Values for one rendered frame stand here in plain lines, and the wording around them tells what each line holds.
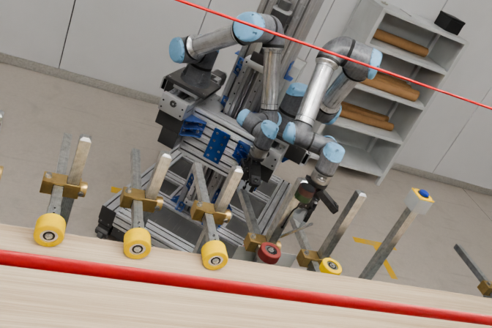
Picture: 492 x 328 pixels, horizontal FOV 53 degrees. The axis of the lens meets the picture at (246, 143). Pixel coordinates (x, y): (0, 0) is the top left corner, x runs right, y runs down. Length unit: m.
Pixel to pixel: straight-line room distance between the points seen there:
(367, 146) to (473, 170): 1.42
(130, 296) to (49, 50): 3.18
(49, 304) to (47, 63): 3.24
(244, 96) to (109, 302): 1.39
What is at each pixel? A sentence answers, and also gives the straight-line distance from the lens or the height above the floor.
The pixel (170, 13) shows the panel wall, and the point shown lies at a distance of 4.22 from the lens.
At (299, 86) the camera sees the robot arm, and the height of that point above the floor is 1.26.
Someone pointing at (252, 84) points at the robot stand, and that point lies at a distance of 2.49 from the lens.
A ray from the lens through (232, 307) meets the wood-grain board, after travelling 1.55.
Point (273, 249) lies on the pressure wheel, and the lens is 1.83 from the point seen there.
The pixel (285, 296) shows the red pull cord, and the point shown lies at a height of 1.75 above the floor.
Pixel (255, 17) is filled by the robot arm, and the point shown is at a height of 1.53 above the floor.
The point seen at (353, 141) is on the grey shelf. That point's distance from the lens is 5.17.
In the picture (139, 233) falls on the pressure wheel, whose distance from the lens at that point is 1.52.
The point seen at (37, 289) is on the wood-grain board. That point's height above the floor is 0.90.
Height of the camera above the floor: 1.95
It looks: 26 degrees down
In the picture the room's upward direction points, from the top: 25 degrees clockwise
